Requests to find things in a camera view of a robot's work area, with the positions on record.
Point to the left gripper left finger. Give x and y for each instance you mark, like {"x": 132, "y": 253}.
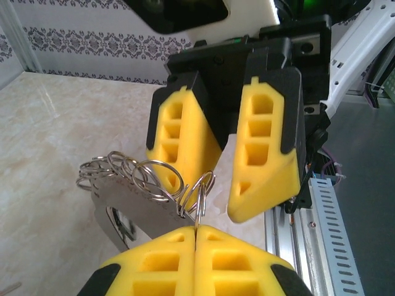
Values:
{"x": 160, "y": 265}

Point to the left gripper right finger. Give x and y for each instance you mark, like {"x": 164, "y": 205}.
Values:
{"x": 234, "y": 265}

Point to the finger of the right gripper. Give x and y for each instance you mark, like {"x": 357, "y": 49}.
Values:
{"x": 191, "y": 129}
{"x": 265, "y": 138}

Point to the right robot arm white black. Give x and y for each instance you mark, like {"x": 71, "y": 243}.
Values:
{"x": 355, "y": 52}

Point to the grey metal sheet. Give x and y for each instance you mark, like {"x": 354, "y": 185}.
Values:
{"x": 370, "y": 200}

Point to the right green circuit board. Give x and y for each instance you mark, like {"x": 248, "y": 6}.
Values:
{"x": 389, "y": 89}

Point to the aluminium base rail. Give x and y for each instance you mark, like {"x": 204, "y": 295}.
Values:
{"x": 287, "y": 253}

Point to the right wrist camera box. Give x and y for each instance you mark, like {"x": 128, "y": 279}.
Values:
{"x": 185, "y": 15}

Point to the aluminium frame post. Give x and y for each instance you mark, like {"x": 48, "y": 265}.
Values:
{"x": 21, "y": 40}

